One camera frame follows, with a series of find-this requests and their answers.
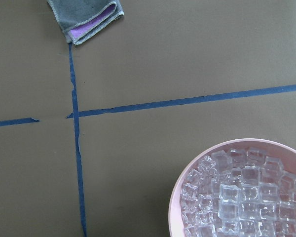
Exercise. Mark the grey folded cloth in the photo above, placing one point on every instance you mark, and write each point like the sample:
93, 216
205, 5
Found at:
80, 20

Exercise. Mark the pink bowl with ice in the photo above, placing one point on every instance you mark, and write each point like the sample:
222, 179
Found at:
239, 188

